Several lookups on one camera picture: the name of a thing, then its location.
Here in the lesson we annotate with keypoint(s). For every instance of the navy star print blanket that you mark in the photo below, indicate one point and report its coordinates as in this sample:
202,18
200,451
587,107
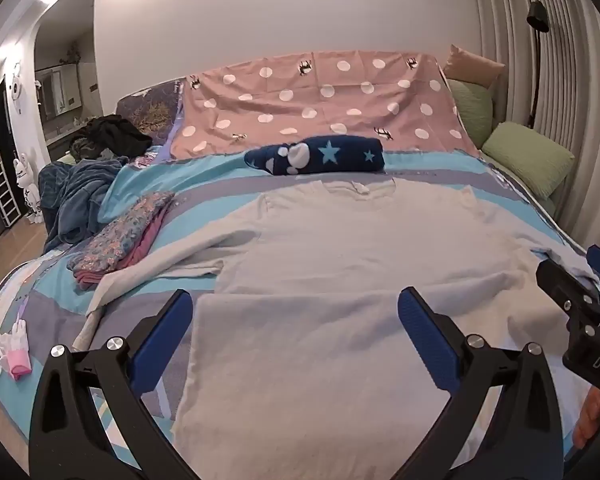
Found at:
330,155

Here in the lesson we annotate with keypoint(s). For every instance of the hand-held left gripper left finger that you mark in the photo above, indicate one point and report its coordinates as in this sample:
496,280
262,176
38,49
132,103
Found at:
162,340

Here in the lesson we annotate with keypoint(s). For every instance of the white figurine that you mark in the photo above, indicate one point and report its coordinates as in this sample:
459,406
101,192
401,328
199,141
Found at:
25,170

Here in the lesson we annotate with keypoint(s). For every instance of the pink white glove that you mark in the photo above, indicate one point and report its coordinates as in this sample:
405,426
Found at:
17,360

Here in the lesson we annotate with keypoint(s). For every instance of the beige pillow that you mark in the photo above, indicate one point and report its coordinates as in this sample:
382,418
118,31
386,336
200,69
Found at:
472,65

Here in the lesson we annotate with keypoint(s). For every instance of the black panel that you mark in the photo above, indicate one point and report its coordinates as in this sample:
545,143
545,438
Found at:
2,125

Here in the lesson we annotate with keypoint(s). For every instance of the floral folded cloth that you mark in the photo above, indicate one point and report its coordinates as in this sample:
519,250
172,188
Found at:
120,235

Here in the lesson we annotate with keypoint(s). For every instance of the pink polka dot sheet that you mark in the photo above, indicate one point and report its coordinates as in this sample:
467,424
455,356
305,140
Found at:
330,110

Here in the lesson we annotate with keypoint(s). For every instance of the white sweatshirt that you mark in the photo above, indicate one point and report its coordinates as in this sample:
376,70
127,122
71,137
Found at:
355,260

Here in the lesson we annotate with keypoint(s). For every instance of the green pillow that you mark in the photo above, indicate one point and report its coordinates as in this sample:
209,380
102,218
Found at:
472,110
525,155

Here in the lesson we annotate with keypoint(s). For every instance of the grey garment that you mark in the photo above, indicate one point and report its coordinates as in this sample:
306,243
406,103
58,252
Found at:
87,149

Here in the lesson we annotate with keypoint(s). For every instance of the dark blue blanket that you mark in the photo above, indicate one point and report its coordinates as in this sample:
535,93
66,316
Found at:
75,195

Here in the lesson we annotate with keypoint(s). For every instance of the white shelf rack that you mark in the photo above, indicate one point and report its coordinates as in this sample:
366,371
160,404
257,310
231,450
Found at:
2,195

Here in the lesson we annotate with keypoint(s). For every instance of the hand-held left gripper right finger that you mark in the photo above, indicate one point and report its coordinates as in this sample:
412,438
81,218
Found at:
425,340

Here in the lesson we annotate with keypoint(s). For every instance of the black floor lamp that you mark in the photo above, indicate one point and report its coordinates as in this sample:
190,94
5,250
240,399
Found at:
537,15

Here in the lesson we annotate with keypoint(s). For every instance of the blue grey striped bed sheet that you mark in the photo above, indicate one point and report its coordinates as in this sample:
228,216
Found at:
220,195

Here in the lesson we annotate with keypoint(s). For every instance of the black clothes pile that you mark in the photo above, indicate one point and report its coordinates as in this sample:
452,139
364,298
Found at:
115,132

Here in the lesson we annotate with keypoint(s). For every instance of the pink folded cloth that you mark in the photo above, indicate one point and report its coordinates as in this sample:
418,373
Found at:
145,247

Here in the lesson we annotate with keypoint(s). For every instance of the purple floral sheet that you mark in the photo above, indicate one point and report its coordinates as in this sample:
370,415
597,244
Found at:
150,110

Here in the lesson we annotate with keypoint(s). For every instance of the person's right hand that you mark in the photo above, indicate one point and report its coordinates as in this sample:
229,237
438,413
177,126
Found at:
590,415

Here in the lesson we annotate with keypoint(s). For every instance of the white pleated curtain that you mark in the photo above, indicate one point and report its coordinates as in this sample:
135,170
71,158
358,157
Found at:
580,85

